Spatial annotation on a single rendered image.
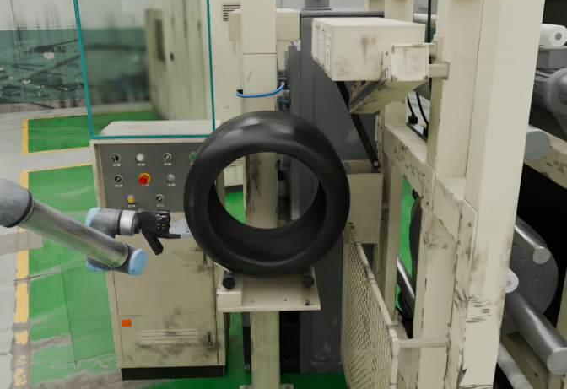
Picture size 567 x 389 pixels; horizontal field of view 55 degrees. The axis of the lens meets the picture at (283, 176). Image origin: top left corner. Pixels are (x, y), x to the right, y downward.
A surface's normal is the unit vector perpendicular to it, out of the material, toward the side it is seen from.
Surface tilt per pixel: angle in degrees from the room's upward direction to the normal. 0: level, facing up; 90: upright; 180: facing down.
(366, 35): 90
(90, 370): 0
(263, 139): 79
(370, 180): 90
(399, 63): 72
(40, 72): 90
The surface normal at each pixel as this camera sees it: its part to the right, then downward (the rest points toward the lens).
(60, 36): 0.41, 0.28
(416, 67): 0.03, 0.00
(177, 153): 0.04, 0.31
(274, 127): 0.11, -0.49
